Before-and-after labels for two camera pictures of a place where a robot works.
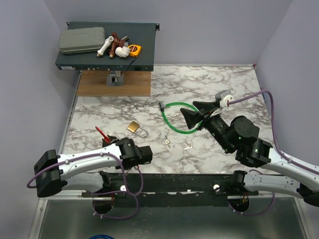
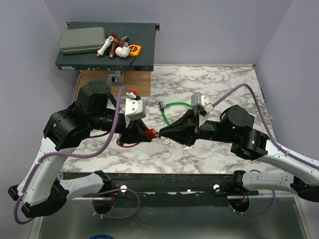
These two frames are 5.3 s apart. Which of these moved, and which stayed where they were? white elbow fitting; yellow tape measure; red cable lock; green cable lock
Moved: red cable lock
Stayed: green cable lock; white elbow fitting; yellow tape measure
